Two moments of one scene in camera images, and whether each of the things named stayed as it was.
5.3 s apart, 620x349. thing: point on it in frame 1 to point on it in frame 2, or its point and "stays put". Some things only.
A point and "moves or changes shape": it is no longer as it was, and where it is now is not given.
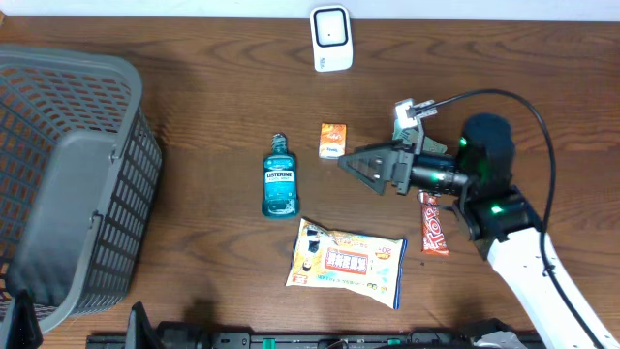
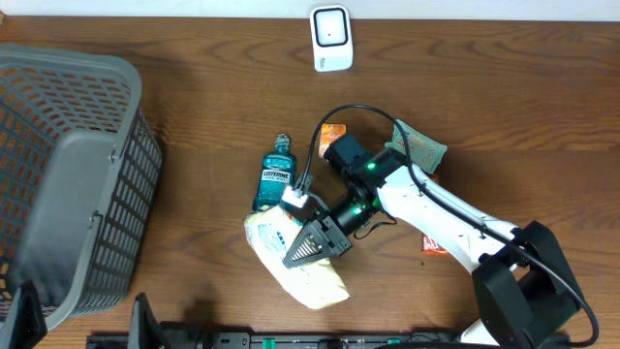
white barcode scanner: x=331 y=38 stays put
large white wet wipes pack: x=340 y=259 to x=272 y=231
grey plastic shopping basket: x=80 y=168 stays put
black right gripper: x=399 y=165 to x=338 y=242
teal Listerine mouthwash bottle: x=279 y=197 moves or changes shape
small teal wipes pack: x=411 y=136 stays put
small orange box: x=332 y=141 stays put
